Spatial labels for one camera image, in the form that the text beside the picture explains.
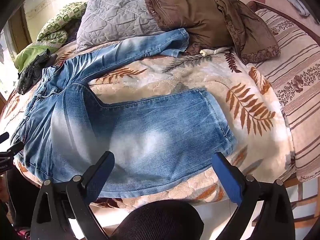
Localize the white rolled cloth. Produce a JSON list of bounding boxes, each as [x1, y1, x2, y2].
[[199, 46, 234, 56]]

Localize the grey quilted pillow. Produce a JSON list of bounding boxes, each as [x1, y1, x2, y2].
[[75, 0, 165, 52]]

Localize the brown wooden door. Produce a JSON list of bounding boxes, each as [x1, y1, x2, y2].
[[7, 7, 32, 53]]

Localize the striped floral bedsheet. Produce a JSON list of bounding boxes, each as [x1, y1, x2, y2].
[[252, 7, 320, 183]]

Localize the leaf print fleece blanket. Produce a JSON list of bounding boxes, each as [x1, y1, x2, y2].
[[0, 44, 297, 209]]

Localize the brown jacket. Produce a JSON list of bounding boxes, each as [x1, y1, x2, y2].
[[140, 0, 281, 65]]

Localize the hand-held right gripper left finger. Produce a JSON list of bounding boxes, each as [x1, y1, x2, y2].
[[30, 151, 115, 240]]

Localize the green patterned cloth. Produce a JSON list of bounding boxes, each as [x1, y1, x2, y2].
[[36, 2, 87, 44]]

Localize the lime green cloth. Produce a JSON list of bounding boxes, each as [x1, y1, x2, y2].
[[14, 41, 59, 73]]

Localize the dark grey denim garment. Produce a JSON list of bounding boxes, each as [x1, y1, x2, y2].
[[17, 49, 52, 95]]

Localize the blue denim pants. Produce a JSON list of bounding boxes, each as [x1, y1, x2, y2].
[[10, 28, 238, 198]]

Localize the white crumpled cloth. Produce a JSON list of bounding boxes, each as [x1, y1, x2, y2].
[[277, 0, 310, 17]]

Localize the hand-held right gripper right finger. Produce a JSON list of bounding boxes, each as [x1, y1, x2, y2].
[[212, 152, 295, 240]]

